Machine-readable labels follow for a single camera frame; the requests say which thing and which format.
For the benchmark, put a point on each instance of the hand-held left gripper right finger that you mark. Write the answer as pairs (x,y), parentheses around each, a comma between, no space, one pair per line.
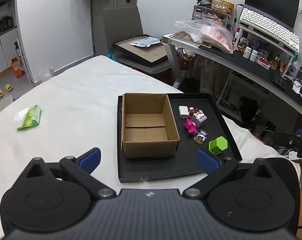
(208,161)

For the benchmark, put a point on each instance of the clear plastic bag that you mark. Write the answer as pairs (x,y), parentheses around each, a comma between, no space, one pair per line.
(211,35)

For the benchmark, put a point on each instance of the blue cloth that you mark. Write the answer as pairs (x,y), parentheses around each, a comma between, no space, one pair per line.
(111,56)

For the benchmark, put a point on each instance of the white power adapter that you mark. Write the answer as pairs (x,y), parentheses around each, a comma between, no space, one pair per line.
(297,87)

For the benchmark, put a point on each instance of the small blue-dressed doll figure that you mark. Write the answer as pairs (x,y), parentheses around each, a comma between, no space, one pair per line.
(200,137)

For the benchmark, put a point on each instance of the cardboard box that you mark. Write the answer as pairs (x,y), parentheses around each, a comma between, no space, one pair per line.
(146,127)

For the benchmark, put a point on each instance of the white bottle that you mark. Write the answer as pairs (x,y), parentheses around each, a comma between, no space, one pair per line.
(254,55)
(247,52)

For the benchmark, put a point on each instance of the white keyboard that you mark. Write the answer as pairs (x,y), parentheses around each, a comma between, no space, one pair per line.
(268,27)

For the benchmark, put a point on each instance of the grey chair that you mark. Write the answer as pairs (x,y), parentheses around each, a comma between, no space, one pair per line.
(121,22)

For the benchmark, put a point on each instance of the clear drawer organizer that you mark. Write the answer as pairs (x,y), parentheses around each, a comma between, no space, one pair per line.
(203,12)

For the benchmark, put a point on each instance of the wicker basket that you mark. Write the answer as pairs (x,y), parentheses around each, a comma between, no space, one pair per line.
(222,7)

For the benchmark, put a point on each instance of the red basket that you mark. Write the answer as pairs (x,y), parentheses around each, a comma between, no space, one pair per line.
(186,61)

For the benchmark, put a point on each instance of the purple cube toy figure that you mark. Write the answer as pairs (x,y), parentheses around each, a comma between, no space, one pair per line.
(199,121)

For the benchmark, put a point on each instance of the brown-haired doll figure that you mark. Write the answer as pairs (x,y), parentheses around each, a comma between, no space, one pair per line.
(192,110)

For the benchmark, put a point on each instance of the black picture frame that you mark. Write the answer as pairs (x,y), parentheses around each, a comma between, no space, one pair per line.
(146,55)

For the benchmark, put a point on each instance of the black shallow tray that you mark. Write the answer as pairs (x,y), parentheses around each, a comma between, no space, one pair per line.
(166,167)

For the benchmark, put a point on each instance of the green hexagonal block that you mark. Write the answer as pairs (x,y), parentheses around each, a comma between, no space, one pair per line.
(217,146)

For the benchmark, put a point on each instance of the black curved desk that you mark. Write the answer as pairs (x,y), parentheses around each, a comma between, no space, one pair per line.
(241,62)

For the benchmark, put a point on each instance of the white cabinet shelf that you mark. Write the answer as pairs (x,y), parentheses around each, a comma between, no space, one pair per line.
(3,22)

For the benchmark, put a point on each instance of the green wet wipe packet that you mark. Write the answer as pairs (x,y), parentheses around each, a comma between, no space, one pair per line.
(30,117)

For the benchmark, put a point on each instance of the beige tote bag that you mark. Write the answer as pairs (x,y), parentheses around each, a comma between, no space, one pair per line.
(213,76)

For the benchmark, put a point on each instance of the orange box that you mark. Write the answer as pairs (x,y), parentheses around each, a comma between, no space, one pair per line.
(17,68)

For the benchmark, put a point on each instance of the white monitor riser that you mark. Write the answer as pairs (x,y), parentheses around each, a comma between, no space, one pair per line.
(266,38)

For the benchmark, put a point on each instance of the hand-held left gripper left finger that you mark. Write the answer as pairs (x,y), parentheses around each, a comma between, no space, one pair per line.
(91,158)

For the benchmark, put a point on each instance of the white charger plug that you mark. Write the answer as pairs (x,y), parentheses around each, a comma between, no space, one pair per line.
(183,111)

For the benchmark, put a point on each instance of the white mailer bag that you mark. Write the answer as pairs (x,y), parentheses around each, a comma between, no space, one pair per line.
(144,42)

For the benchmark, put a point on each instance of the pink-haired doll figure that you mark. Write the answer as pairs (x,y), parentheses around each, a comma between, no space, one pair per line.
(190,126)

